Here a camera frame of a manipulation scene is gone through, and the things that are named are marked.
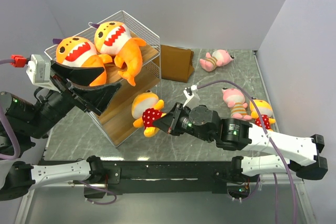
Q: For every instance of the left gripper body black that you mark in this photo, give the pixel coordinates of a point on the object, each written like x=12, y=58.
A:
x=55, y=105

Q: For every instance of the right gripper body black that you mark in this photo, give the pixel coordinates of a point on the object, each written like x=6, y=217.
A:
x=181, y=122

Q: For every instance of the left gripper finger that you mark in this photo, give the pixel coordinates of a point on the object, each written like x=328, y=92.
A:
x=79, y=75
x=94, y=99

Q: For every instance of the yellow plush polka-dot dress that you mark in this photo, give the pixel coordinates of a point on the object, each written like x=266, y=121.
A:
x=147, y=108

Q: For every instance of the large orange shark plush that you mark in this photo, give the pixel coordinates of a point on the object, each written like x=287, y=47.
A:
x=81, y=52

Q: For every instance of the orange shark plush small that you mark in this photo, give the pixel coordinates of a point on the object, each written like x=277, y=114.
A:
x=114, y=38

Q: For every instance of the yellow plush red dress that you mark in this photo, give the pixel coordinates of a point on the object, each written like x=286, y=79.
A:
x=262, y=112

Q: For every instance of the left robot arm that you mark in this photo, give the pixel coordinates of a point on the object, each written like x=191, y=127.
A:
x=25, y=127

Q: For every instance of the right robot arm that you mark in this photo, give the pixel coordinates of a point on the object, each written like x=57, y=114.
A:
x=281, y=152

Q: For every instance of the pink striped plush near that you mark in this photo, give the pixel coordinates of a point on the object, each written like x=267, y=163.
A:
x=235, y=100

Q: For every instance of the pink striped plush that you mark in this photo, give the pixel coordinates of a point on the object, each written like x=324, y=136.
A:
x=235, y=100
x=218, y=58

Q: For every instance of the brown folded cloth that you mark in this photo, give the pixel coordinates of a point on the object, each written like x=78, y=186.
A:
x=176, y=63

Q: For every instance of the pink striped plush far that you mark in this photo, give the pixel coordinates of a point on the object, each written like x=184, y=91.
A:
x=218, y=58

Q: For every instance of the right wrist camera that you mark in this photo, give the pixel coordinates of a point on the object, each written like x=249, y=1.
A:
x=192, y=98

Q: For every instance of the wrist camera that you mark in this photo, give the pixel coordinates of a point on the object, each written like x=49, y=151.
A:
x=192, y=98
x=38, y=69

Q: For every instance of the white wire wooden shelf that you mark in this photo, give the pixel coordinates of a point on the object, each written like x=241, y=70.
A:
x=115, y=121

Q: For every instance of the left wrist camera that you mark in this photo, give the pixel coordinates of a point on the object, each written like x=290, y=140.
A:
x=38, y=69

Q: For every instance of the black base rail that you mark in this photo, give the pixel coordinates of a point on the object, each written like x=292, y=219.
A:
x=132, y=177

